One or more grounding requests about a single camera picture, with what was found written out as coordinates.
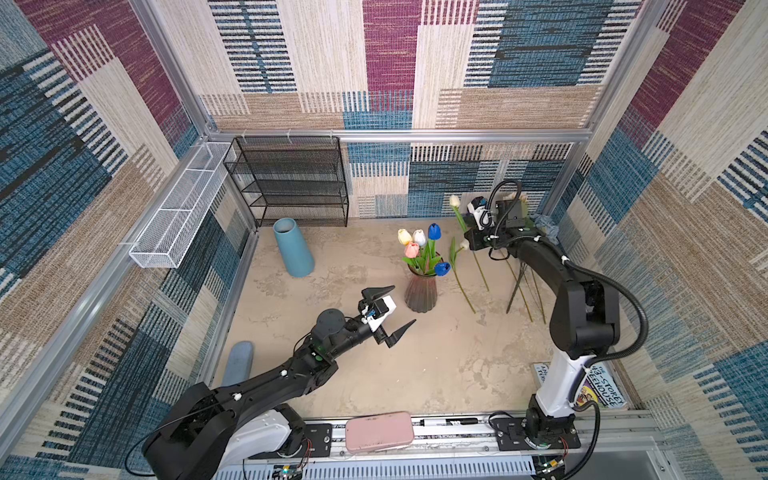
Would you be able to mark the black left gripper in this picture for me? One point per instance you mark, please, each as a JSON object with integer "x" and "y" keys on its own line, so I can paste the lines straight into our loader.
{"x": 379, "y": 337}

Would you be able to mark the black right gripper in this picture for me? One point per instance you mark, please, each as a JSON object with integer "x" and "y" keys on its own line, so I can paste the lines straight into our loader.
{"x": 473, "y": 236}

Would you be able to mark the dark blue artificial tulip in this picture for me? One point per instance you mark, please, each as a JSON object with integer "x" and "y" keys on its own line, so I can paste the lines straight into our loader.
{"x": 434, "y": 232}

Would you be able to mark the red glass vase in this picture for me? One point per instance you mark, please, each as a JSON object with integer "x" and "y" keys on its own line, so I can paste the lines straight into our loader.
{"x": 421, "y": 293}

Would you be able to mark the pink artificial tulip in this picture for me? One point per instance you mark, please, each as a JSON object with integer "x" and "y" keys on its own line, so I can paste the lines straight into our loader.
{"x": 412, "y": 250}

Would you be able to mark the yellow artificial tulip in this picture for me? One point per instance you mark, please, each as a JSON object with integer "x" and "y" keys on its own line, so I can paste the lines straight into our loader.
{"x": 404, "y": 237}

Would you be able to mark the teal ceramic vase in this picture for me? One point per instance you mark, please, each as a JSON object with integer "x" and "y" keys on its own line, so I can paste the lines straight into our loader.
{"x": 294, "y": 250}

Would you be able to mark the dusty blue rose bunch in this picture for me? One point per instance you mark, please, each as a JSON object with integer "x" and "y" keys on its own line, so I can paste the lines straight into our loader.
{"x": 543, "y": 231}

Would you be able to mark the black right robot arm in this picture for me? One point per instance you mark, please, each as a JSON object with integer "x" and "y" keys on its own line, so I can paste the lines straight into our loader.
{"x": 585, "y": 321}

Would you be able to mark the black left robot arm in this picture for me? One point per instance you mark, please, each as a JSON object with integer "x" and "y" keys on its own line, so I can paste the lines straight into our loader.
{"x": 191, "y": 440}

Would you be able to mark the pink pencil case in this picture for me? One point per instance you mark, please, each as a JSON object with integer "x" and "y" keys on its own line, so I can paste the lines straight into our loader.
{"x": 379, "y": 432}

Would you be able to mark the grey blue oval object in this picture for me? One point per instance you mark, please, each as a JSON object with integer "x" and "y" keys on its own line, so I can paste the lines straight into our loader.
{"x": 239, "y": 363}

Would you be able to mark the treehouse paperback book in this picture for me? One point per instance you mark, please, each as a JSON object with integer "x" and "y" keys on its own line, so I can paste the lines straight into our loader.
{"x": 600, "y": 384}

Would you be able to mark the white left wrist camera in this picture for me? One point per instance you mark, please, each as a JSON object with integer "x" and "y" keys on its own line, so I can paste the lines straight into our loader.
{"x": 375, "y": 314}

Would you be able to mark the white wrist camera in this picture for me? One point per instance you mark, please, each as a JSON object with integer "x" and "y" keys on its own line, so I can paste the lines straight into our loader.
{"x": 375, "y": 314}
{"x": 478, "y": 211}

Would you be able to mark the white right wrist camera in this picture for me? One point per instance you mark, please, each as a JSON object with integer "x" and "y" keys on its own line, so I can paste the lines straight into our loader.
{"x": 478, "y": 211}

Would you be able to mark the black wire shelf rack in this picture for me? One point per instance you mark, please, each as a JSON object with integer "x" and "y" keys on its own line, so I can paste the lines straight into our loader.
{"x": 301, "y": 177}

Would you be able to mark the white wire mesh basket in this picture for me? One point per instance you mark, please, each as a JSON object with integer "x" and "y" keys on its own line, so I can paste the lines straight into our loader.
{"x": 165, "y": 241}

